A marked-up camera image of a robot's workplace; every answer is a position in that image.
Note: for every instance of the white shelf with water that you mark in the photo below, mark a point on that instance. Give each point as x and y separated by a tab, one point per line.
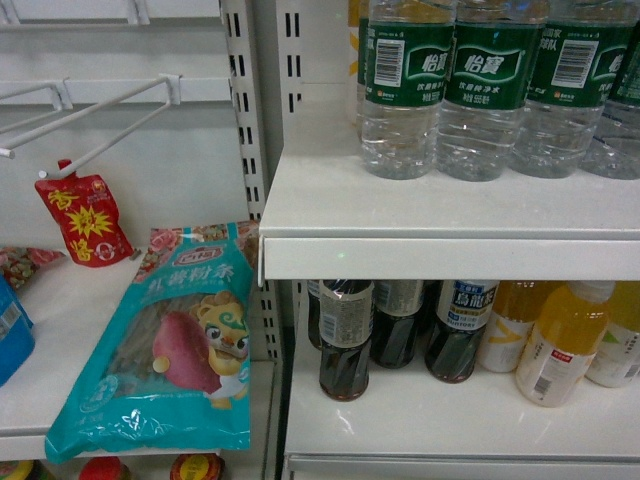
326	217

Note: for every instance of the water bottle left front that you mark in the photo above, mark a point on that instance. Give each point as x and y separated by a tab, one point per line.
408	46

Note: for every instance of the water bottle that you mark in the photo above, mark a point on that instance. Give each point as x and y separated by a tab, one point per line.
494	53
580	53
408	46

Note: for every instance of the white slotted shelf upright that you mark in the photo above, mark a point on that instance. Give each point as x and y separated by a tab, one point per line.
237	18

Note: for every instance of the water bottle middle front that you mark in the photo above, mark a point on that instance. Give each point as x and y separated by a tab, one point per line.
494	53

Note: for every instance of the water bottle right front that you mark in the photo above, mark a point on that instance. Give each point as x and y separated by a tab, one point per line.
580	53

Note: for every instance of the dark oolong tea bottle front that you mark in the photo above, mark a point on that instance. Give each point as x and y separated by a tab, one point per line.
346	321

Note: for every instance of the dark oolong tea bottle middle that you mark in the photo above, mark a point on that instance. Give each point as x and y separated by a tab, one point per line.
395	325

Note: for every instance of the dark Suntory oolong tea bottle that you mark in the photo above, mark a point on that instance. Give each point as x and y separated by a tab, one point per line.
462	312

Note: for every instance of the teal sweet potato noodle bag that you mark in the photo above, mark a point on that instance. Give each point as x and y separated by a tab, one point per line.
172	368

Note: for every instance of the yellow vitamin drink bottle rear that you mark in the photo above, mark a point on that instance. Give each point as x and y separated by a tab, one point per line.
517	305

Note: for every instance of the yellow vitamin drink bottle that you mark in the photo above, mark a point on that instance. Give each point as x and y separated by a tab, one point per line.
517	305
566	334

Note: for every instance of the red sauce pouch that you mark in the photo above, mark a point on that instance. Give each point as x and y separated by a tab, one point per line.
88	217

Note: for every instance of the yellow vitamin drink bottle front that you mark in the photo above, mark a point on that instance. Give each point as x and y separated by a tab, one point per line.
566	334

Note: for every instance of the white display hook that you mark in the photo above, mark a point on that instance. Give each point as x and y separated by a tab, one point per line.
67	123

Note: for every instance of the blue package left edge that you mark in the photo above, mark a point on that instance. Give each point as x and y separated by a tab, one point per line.
17	340

